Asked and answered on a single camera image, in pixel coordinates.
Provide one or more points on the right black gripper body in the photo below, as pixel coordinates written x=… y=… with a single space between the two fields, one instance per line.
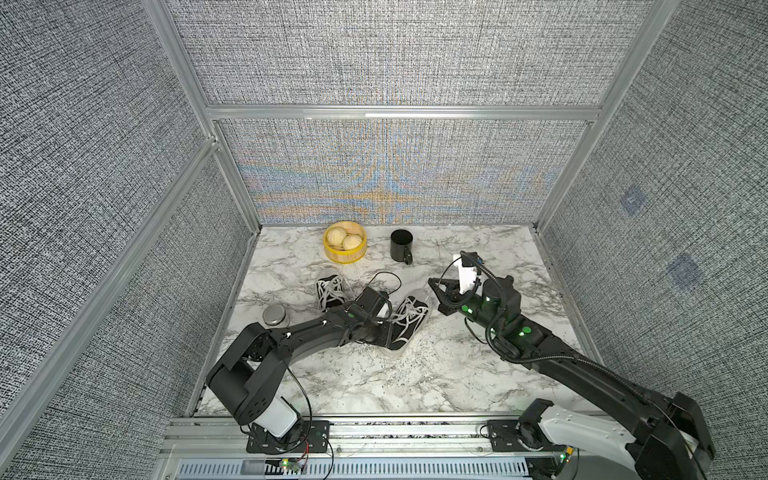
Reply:
x=455 y=296

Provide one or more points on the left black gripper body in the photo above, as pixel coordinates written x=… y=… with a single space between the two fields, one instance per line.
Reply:
x=372 y=303

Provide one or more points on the black sneaker white laces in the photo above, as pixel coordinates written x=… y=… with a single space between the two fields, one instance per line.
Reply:
x=331 y=292
x=410 y=315

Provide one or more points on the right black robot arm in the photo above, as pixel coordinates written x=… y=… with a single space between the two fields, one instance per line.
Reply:
x=657 y=436

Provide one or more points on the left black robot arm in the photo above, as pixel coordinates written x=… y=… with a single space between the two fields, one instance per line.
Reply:
x=248 y=374

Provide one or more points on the right beige bun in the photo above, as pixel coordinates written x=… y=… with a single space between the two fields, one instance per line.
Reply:
x=351 y=242

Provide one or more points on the beige bun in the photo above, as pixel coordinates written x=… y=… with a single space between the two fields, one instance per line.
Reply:
x=335 y=237
x=351 y=242

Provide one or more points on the yellow steamer basket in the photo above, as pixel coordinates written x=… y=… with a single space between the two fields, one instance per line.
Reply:
x=342 y=256

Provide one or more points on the small silver round tin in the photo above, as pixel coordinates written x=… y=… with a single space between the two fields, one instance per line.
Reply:
x=275 y=315

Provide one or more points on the black mug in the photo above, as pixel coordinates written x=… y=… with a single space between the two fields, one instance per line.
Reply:
x=401 y=246

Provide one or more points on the left beige bun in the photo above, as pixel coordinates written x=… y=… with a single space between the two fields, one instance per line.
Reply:
x=335 y=237

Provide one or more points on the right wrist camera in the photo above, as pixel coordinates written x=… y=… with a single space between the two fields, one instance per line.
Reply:
x=468 y=272

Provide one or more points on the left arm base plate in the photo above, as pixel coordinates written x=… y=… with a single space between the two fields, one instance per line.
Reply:
x=304 y=437

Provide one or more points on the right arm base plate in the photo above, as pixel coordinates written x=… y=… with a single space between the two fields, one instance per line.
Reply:
x=507 y=436

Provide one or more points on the aluminium front rail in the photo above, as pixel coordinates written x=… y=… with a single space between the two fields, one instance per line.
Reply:
x=394 y=435

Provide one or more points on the aluminium enclosure frame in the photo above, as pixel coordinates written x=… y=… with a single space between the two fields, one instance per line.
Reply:
x=104 y=129

